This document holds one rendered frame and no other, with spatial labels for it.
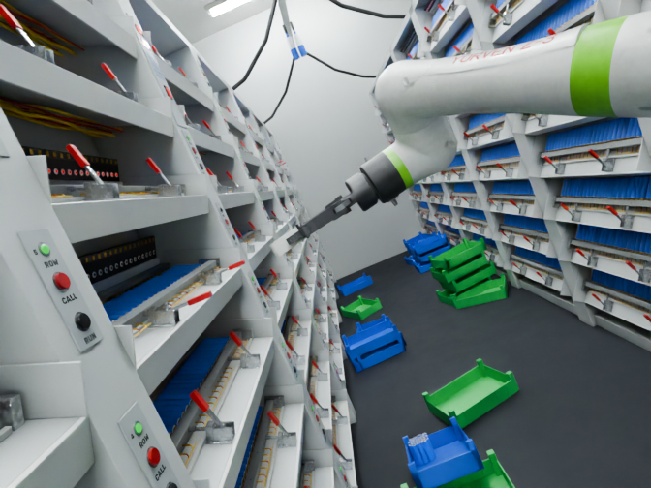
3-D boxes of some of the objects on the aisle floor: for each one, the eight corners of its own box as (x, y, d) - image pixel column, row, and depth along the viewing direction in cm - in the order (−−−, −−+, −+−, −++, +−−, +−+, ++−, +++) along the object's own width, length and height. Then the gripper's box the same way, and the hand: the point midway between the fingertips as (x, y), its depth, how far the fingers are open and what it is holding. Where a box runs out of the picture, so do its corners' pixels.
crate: (485, 374, 181) (479, 357, 180) (519, 390, 162) (512, 372, 161) (428, 411, 173) (421, 393, 172) (457, 431, 154) (449, 412, 153)
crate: (411, 459, 150) (401, 437, 152) (464, 438, 149) (454, 415, 151) (418, 494, 121) (407, 466, 123) (485, 468, 120) (473, 440, 122)
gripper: (385, 202, 79) (280, 271, 81) (375, 201, 95) (288, 259, 97) (362, 168, 79) (258, 239, 80) (356, 173, 95) (269, 231, 96)
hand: (288, 241), depth 88 cm, fingers open, 3 cm apart
